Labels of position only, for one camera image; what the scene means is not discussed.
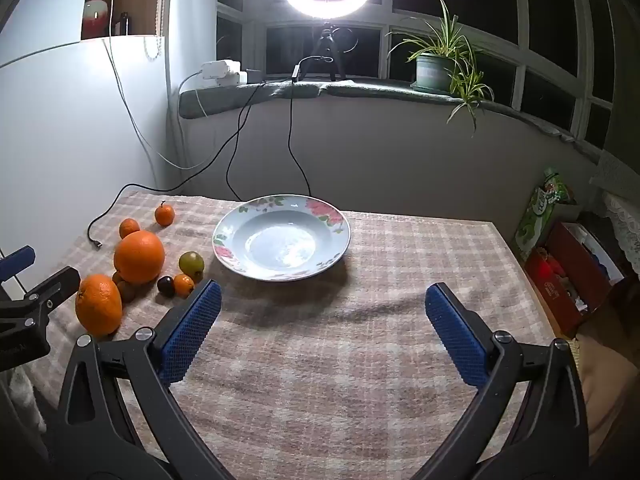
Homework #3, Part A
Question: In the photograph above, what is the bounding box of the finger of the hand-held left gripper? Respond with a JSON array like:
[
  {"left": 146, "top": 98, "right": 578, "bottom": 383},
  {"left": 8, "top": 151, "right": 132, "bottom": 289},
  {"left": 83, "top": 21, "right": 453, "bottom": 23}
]
[
  {"left": 0, "top": 267, "right": 81, "bottom": 336},
  {"left": 0, "top": 246, "right": 36, "bottom": 286}
]

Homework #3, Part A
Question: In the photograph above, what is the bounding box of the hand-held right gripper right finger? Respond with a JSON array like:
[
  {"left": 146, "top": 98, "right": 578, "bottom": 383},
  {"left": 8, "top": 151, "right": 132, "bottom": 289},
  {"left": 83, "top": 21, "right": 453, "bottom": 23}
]
[{"left": 410, "top": 282, "right": 591, "bottom": 480}]

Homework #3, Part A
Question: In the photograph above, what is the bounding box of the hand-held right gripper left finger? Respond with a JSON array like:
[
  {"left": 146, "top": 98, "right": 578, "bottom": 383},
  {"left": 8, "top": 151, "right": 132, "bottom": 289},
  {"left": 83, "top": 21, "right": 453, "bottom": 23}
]
[{"left": 44, "top": 280, "right": 236, "bottom": 480}]

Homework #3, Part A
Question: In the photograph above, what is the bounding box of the oval orange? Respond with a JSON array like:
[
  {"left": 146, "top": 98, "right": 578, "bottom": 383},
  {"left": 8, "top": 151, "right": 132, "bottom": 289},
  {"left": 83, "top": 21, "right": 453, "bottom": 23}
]
[{"left": 75, "top": 274, "right": 123, "bottom": 337}]

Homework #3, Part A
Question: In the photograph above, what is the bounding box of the small green fruit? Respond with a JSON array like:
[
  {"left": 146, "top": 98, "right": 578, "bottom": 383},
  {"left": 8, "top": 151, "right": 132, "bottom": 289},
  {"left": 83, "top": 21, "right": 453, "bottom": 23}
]
[{"left": 179, "top": 252, "right": 205, "bottom": 281}]

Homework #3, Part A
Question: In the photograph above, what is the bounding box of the large round orange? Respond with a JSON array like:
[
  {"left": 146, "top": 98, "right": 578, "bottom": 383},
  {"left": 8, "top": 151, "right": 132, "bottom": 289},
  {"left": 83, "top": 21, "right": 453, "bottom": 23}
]
[{"left": 113, "top": 230, "right": 166, "bottom": 285}]

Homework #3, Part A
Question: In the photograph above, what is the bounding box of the floral white plate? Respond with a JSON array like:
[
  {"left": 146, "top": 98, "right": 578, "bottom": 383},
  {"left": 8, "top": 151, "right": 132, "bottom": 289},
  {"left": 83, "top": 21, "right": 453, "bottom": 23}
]
[{"left": 212, "top": 194, "right": 352, "bottom": 282}]

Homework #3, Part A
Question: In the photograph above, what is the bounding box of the red cardboard box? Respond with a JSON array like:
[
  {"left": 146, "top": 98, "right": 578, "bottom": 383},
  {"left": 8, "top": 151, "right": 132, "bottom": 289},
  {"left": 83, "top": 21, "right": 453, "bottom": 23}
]
[{"left": 524, "top": 221, "right": 626, "bottom": 338}]

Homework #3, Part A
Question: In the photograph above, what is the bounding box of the white refrigerator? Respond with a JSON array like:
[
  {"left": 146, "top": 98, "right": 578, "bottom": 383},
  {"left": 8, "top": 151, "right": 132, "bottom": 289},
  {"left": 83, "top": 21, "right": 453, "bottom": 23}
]
[{"left": 0, "top": 35, "right": 174, "bottom": 306}]

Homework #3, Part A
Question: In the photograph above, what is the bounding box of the plaid tablecloth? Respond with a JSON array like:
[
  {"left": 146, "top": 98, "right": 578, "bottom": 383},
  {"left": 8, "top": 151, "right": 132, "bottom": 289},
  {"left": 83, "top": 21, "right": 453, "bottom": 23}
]
[{"left": 25, "top": 187, "right": 557, "bottom": 480}]

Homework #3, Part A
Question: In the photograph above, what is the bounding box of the green snack bag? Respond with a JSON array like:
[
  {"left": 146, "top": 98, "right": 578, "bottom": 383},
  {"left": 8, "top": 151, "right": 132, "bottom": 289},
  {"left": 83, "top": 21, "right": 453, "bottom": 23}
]
[{"left": 515, "top": 167, "right": 583, "bottom": 261}]

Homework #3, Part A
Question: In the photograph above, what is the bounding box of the tan cloth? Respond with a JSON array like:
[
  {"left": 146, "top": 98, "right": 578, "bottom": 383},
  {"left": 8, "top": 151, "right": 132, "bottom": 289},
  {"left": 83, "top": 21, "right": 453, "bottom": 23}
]
[{"left": 572, "top": 334, "right": 640, "bottom": 463}]

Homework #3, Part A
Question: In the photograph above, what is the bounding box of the white lace cloth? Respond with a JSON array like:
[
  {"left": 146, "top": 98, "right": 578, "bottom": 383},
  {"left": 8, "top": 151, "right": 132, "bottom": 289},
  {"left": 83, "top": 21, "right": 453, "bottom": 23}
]
[{"left": 590, "top": 152, "right": 640, "bottom": 281}]

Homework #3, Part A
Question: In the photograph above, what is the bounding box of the white power adapter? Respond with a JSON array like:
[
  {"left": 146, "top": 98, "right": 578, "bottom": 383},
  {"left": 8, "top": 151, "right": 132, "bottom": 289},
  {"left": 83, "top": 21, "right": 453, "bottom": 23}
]
[{"left": 200, "top": 59, "right": 248, "bottom": 85}]

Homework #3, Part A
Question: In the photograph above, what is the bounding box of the green plant pot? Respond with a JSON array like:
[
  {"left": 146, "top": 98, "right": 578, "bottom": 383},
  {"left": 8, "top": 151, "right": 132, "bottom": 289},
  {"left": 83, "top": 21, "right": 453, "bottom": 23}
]
[{"left": 415, "top": 54, "right": 457, "bottom": 92}]

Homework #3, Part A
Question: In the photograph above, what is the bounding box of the spider plant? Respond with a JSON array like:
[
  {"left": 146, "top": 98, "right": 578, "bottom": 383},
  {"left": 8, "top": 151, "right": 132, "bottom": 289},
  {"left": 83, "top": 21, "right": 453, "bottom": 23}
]
[{"left": 387, "top": 0, "right": 496, "bottom": 137}]

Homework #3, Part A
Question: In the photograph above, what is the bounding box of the black cable with plug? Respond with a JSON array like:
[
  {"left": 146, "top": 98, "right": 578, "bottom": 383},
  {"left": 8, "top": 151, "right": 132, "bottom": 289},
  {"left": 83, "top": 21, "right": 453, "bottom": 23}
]
[{"left": 87, "top": 81, "right": 266, "bottom": 251}]

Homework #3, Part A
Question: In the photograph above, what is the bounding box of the white cable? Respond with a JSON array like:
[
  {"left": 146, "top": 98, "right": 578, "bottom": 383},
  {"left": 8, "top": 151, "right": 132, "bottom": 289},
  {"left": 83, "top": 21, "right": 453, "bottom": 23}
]
[{"left": 102, "top": 37, "right": 221, "bottom": 171}]

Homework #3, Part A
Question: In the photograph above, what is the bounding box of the black ring light cable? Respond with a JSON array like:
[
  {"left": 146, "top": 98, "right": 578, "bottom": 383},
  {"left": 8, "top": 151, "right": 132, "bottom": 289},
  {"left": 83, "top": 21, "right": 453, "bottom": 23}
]
[{"left": 287, "top": 55, "right": 336, "bottom": 199}]

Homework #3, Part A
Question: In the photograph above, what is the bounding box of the white window frame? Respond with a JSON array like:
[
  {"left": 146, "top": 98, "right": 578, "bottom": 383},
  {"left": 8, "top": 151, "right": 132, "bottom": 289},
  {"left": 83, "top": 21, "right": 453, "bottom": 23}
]
[{"left": 217, "top": 0, "right": 632, "bottom": 151}]

